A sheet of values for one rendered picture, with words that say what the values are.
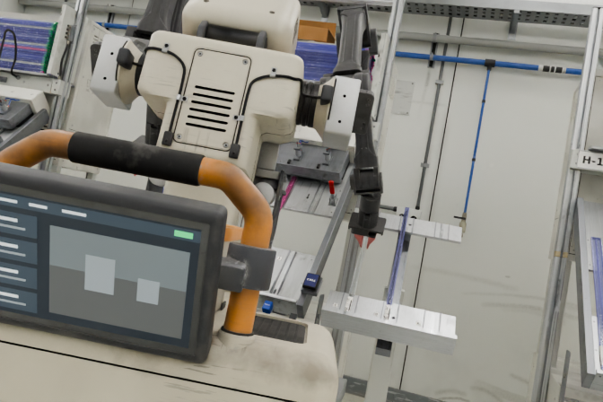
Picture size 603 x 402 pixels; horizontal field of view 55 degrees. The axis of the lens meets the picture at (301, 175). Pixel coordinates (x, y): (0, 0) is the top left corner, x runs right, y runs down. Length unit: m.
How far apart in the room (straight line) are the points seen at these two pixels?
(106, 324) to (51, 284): 0.07
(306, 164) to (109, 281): 1.50
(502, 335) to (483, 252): 0.48
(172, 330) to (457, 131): 3.17
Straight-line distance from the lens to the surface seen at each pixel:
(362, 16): 1.50
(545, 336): 2.17
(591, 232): 2.06
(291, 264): 1.80
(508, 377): 3.66
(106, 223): 0.58
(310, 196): 2.01
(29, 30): 2.97
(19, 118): 2.77
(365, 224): 1.65
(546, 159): 3.67
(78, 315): 0.65
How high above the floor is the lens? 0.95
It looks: 5 degrees up
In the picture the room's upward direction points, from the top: 11 degrees clockwise
